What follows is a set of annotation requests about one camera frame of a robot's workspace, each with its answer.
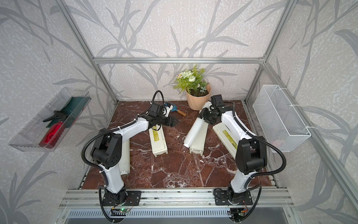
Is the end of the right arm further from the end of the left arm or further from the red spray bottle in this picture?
the red spray bottle

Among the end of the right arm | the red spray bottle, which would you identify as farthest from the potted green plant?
the red spray bottle

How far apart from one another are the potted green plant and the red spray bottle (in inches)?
25.6

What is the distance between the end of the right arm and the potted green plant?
2.7 inches

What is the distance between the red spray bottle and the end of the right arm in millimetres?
684

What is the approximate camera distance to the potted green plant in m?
0.95

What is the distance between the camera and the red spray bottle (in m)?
0.57

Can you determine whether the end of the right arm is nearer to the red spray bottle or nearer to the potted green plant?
the potted green plant

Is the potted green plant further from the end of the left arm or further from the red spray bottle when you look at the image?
the red spray bottle
